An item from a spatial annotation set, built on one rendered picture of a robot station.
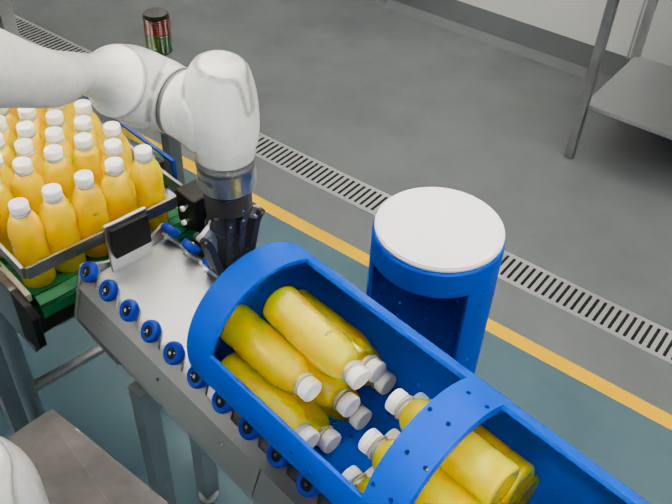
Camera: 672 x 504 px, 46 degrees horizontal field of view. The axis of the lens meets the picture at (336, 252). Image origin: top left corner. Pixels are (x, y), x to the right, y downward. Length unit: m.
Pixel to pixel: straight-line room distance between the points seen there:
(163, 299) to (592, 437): 1.57
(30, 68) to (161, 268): 0.97
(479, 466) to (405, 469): 0.10
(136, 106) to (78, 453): 0.56
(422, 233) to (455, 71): 2.88
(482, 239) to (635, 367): 1.41
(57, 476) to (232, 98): 0.64
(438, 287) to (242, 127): 0.66
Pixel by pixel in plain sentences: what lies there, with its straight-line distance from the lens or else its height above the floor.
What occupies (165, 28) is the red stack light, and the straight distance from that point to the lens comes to 2.00.
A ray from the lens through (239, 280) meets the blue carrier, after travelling 1.25.
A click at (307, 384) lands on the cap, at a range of 1.23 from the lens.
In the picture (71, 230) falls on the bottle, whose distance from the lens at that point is 1.73.
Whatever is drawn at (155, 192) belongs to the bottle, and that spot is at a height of 1.01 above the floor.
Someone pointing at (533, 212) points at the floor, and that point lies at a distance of 3.50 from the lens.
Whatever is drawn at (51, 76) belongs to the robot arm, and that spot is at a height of 1.69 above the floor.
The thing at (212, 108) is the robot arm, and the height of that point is 1.53.
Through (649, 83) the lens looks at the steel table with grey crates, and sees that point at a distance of 4.06.
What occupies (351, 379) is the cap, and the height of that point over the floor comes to 1.16.
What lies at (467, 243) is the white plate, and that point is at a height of 1.04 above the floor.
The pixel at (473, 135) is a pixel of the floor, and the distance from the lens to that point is 3.94.
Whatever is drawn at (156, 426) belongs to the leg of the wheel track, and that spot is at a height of 0.49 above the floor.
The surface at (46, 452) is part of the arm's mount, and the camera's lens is 1.35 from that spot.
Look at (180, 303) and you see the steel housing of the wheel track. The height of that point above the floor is 0.93.
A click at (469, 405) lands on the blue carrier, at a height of 1.23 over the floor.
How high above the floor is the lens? 2.09
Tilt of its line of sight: 41 degrees down
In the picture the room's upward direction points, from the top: 3 degrees clockwise
